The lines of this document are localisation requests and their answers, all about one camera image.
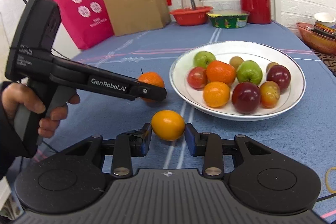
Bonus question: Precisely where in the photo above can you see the white ceramic plate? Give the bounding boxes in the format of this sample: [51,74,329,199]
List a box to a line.
[169,40,307,122]

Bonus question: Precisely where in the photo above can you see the pink tote bag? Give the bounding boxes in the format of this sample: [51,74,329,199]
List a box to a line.
[53,0,114,50]

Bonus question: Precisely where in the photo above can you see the red plastic basket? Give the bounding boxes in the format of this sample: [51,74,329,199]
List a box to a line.
[170,6,213,26]

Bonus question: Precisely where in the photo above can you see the person's left hand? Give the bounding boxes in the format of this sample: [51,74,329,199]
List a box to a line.
[1,83,68,138]

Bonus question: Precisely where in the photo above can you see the orange patterned bowl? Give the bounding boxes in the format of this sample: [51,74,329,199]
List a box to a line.
[296,23,335,55]

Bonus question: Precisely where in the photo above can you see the green pear-shaped apple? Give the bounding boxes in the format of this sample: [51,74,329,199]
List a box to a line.
[236,60,263,86]

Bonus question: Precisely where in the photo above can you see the dark red plum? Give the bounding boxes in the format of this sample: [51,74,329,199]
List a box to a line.
[231,82,261,114]
[266,65,291,92]

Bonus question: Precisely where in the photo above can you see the red-yellow plum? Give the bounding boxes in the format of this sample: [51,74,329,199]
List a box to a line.
[260,81,281,109]

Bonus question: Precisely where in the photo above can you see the orange tangerine with stem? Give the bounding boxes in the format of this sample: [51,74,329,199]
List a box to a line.
[138,72,166,102]

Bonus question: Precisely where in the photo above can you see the blue striped tablecloth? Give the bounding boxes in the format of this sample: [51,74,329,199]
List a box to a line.
[7,19,336,222]

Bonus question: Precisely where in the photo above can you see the white cup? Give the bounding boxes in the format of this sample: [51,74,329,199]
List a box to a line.
[314,12,336,28]

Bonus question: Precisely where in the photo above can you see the yellow-orange citrus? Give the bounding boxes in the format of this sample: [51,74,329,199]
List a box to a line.
[151,110,185,141]

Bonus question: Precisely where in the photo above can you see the red tomato-like fruit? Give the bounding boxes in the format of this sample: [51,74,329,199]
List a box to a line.
[187,67,208,89]

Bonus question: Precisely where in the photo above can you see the cardboard box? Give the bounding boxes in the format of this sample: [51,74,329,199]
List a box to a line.
[104,0,171,36]

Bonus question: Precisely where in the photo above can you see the small brown-yellow fruit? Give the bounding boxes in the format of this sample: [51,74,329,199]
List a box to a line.
[266,62,277,72]
[230,56,244,70]

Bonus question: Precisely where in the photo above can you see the green instant noodle bowl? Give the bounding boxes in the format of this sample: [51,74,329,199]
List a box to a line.
[207,10,250,29]

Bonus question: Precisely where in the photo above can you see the small orange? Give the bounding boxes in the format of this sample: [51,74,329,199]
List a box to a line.
[203,81,231,107]

